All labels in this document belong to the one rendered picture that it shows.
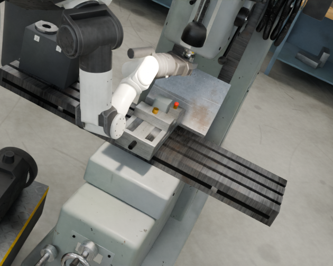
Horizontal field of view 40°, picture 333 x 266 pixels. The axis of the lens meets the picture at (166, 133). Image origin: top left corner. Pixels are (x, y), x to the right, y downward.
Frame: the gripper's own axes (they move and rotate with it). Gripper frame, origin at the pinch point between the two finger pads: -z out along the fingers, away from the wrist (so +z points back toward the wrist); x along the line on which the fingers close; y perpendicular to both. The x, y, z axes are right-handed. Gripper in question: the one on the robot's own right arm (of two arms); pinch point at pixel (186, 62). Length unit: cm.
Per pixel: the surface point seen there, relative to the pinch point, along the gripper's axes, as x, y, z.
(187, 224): -8, 103, -47
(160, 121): -4.4, 22.6, 7.2
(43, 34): 50, 14, 27
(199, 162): -20.9, 33.3, -4.0
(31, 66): 51, 30, 29
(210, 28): -8.4, -18.7, 6.3
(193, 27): -14.0, -22.5, 23.1
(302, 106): 60, 120, -307
